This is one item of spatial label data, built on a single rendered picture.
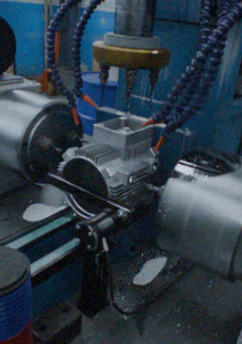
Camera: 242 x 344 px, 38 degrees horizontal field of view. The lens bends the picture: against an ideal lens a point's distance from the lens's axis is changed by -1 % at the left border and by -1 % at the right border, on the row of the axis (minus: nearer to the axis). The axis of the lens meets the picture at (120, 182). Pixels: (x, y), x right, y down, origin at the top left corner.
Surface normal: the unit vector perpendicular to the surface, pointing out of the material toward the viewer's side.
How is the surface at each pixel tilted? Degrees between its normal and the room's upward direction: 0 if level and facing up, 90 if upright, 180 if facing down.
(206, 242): 92
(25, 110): 32
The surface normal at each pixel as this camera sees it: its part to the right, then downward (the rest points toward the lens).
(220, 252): -0.61, 0.33
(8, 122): -0.48, -0.22
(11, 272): 0.08, -0.89
